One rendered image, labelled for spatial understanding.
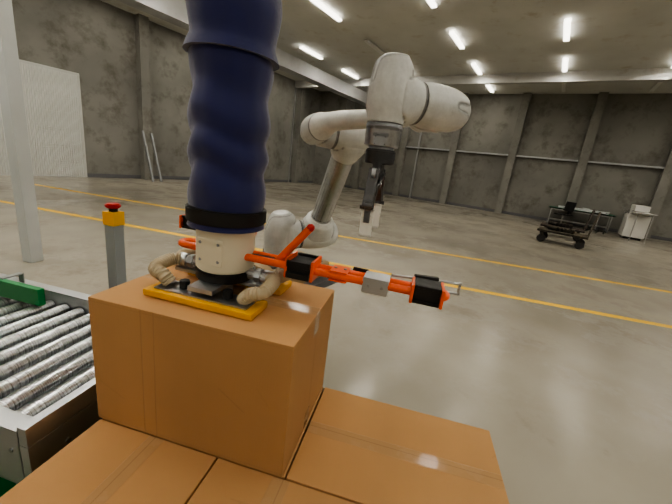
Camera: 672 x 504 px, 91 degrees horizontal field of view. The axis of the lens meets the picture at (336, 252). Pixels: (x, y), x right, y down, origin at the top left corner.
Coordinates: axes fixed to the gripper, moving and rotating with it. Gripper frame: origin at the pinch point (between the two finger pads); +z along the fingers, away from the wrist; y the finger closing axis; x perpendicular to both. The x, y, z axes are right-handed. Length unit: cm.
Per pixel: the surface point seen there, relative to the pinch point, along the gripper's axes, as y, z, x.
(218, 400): 22, 48, -30
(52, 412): 31, 61, -76
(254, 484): 25, 67, -16
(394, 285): 3.1, 13.6, 9.2
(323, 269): 2.9, 13.2, -10.6
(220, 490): 30, 67, -24
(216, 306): 15.3, 25.1, -35.6
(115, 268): -43, 51, -135
